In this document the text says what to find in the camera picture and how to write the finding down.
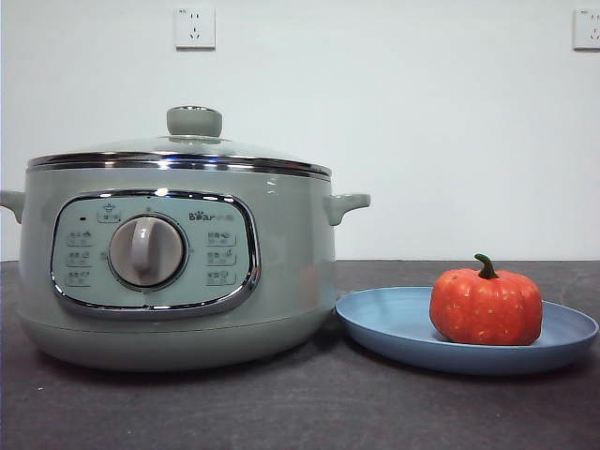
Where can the glass lid with green knob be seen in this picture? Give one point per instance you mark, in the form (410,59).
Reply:
(194,123)

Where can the small orange pumpkin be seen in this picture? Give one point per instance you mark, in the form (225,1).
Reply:
(487,304)

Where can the pale green electric steamer pot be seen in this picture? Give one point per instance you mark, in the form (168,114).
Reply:
(295,281)

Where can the blue round plate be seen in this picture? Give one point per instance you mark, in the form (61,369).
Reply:
(389,323)

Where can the white wall socket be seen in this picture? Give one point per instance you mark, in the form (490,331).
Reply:
(588,29)
(195,28)

